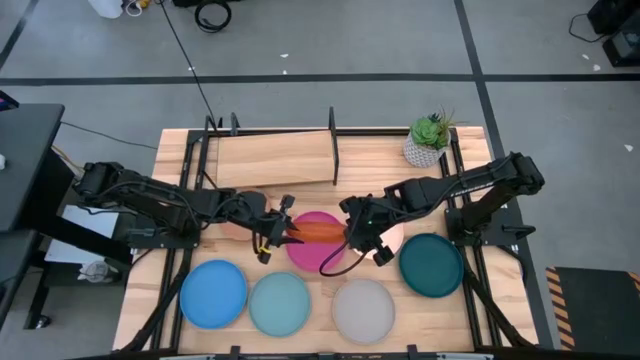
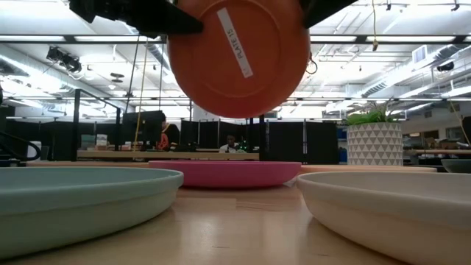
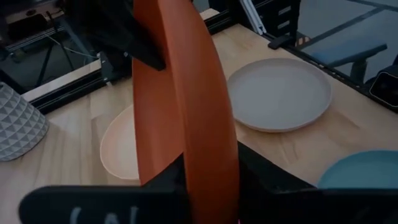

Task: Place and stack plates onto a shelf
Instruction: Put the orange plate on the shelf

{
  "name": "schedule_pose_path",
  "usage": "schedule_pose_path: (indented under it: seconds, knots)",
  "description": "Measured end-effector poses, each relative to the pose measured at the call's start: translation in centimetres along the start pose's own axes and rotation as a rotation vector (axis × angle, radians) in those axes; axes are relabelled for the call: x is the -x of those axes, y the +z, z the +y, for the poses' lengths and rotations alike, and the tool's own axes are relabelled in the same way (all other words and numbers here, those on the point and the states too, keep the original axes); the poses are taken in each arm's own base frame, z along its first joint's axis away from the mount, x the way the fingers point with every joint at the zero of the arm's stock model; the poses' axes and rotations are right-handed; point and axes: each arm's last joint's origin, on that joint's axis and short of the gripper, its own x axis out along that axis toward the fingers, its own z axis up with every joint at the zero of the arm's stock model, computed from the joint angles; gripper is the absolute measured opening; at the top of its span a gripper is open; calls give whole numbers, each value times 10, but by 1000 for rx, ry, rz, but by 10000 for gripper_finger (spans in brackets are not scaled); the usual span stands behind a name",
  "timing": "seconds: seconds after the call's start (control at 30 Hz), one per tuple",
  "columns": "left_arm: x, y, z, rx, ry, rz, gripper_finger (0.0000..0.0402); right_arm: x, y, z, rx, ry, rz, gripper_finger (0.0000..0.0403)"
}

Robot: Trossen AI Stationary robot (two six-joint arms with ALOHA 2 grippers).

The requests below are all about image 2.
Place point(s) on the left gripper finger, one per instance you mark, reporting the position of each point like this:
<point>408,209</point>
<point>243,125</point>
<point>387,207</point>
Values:
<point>169,22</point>

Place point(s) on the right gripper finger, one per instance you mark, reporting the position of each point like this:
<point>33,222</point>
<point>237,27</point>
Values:
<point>320,9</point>

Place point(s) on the orange plate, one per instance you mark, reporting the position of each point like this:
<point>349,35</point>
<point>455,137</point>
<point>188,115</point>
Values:
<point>206,73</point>

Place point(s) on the pink plate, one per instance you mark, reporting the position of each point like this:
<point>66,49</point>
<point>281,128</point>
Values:
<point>228,174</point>

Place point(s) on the pale teal plate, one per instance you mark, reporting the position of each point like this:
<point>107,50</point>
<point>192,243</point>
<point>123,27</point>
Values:
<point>73,206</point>

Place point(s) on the dark teal plate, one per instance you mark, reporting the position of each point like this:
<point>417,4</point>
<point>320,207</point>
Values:
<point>458,166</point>

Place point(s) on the cream plate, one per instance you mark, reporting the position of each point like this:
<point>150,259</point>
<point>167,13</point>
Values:
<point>386,213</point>

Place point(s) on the black computer monitor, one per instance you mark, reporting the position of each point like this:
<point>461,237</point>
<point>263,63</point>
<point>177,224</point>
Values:
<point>143,127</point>

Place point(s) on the person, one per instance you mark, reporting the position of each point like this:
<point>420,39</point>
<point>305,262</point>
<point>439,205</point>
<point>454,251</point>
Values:
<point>170,136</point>
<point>229,148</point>

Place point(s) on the black room divider panels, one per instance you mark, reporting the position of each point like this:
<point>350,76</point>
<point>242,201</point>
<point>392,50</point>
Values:
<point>320,141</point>

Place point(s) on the small black ceiling device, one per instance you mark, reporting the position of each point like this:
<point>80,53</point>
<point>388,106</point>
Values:
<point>446,66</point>

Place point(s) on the succulent in white patterned pot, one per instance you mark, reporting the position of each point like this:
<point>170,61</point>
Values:
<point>375,143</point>

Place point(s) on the wooden shelf with black frame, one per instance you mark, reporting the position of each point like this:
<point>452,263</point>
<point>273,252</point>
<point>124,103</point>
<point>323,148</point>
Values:
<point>165,155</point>

